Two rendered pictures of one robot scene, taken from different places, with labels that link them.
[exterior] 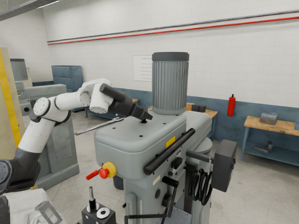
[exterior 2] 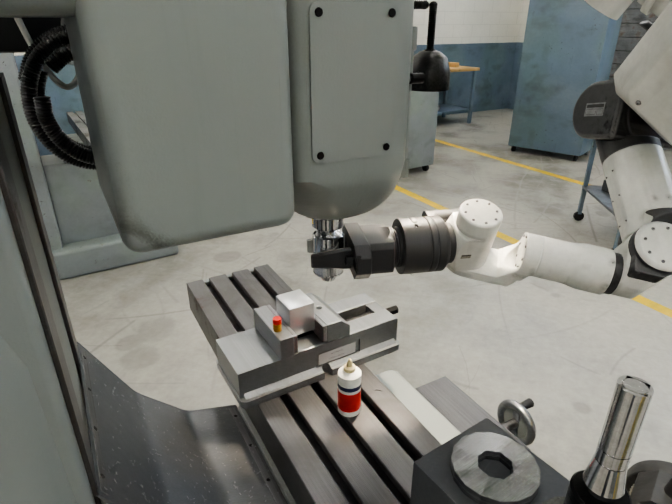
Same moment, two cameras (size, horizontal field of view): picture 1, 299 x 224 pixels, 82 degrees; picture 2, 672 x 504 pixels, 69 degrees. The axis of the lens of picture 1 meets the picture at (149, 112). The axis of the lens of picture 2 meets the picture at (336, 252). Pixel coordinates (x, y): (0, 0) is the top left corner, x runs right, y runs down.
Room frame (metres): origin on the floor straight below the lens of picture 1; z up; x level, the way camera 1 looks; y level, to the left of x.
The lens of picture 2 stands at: (1.37, 0.35, 1.56)
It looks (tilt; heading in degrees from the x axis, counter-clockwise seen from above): 25 degrees down; 207
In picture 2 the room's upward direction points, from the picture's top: straight up
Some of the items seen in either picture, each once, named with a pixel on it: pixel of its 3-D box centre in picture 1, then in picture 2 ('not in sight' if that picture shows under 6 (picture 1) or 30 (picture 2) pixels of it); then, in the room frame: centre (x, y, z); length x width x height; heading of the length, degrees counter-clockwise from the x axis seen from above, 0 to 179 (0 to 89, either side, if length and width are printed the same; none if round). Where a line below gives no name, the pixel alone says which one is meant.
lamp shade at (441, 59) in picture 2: not in sight; (428, 69); (0.53, 0.09, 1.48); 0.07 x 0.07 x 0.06
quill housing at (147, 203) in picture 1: (145, 194); (323, 93); (0.77, 0.02, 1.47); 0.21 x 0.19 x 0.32; 56
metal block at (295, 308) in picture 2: not in sight; (295, 312); (0.69, -0.08, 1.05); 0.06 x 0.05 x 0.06; 58
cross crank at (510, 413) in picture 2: not in sight; (505, 427); (0.35, 0.31, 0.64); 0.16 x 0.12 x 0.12; 146
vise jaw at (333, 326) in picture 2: not in sight; (321, 315); (0.64, -0.05, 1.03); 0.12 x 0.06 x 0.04; 58
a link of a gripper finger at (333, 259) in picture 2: not in sight; (332, 260); (0.79, 0.05, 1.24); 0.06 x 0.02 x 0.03; 126
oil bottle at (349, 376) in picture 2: not in sight; (349, 385); (0.77, 0.07, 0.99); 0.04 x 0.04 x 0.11
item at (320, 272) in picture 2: not in sight; (328, 255); (0.77, 0.03, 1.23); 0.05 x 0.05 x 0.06
